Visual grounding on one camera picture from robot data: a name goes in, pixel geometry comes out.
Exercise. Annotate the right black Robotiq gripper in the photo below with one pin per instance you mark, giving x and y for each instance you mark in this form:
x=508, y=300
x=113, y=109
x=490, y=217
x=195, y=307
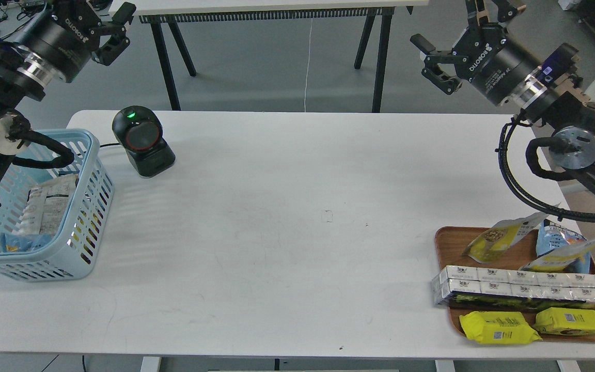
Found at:
x=494, y=62

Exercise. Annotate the light blue plastic basket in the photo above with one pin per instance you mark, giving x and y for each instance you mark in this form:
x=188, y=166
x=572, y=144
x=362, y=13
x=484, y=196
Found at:
x=72, y=252

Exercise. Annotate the white snack packet in basket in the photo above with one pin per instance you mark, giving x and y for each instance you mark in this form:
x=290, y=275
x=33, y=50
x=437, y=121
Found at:
x=46, y=205

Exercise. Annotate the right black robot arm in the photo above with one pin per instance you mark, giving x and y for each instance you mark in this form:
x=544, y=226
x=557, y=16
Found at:
x=547, y=91

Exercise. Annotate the yellow wrapped pack left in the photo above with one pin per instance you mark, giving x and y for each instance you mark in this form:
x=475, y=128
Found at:
x=498, y=328

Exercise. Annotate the background black-legged table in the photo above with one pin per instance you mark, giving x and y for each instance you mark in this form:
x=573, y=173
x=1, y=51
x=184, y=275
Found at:
x=172, y=13

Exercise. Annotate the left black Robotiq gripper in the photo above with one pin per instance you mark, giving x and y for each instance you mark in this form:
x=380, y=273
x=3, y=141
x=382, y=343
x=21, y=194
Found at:
x=60, y=38

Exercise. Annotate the yellow white snack pouch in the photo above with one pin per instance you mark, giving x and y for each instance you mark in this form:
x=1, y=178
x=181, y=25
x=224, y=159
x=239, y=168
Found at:
x=492, y=244

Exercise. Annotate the black barcode scanner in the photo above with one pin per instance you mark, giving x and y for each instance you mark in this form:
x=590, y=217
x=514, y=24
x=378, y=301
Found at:
x=140, y=133

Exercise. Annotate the silver boxed multipack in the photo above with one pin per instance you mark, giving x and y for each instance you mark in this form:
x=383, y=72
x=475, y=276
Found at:
x=512, y=290

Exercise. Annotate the brown wooden tray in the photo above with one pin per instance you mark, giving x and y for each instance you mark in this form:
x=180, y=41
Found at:
x=451, y=243

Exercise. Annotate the yellow wrapped pack right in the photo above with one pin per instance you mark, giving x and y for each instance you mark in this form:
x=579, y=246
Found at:
x=565, y=321

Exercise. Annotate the blue snack bag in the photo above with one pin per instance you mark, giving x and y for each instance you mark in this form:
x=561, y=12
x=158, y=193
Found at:
x=552, y=236

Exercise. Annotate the blue snack packet in basket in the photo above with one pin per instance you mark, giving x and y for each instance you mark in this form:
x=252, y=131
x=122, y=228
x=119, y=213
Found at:
x=23, y=243

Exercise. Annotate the yellow silver snack pouch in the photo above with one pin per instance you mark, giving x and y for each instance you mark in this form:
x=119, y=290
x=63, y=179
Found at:
x=558, y=259

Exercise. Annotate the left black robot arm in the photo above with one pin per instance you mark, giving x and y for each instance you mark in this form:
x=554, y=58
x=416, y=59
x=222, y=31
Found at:
x=19, y=144

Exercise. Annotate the yellow wrapped pack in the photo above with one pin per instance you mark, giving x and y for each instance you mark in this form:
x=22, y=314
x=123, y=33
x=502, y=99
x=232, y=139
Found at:
x=565, y=321
x=498, y=328

